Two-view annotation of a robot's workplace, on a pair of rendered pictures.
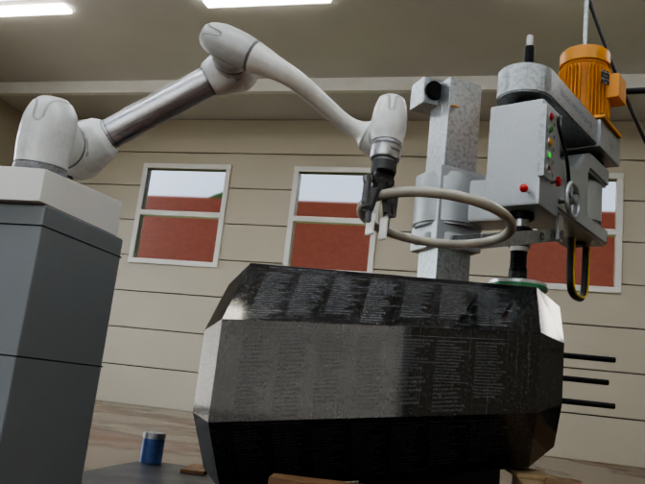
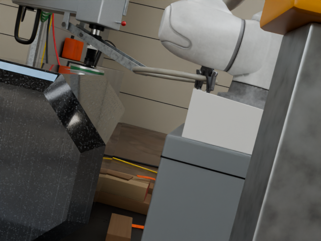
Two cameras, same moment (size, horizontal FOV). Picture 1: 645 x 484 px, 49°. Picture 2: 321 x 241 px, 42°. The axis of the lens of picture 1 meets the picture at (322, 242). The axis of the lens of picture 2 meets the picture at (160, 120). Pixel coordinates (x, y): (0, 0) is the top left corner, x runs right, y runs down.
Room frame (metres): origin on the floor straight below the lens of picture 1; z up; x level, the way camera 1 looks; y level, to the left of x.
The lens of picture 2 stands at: (2.50, 2.05, 0.94)
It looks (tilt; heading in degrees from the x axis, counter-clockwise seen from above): 6 degrees down; 262
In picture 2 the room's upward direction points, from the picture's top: 13 degrees clockwise
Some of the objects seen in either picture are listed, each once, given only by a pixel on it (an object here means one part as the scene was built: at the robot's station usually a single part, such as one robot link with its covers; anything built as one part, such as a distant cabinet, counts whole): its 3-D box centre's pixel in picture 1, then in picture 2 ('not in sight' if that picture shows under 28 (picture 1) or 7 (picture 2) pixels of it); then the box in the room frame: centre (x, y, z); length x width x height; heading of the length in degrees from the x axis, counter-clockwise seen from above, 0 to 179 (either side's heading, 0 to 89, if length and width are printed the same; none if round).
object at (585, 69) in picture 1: (586, 92); not in sight; (3.14, -1.17, 1.93); 0.31 x 0.28 x 0.40; 51
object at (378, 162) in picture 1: (382, 176); (207, 67); (2.00, -0.15, 1.03); 0.08 x 0.07 x 0.09; 126
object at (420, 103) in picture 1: (427, 95); not in sight; (3.54, -0.47, 2.00); 0.20 x 0.18 x 0.15; 171
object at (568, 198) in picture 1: (563, 201); not in sight; (2.66, -0.91, 1.22); 0.15 x 0.10 x 0.15; 141
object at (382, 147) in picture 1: (385, 153); not in sight; (2.01, -0.16, 1.11); 0.09 x 0.09 x 0.06
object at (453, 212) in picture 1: (485, 205); not in sight; (3.40, -0.78, 1.39); 0.74 x 0.34 x 0.25; 57
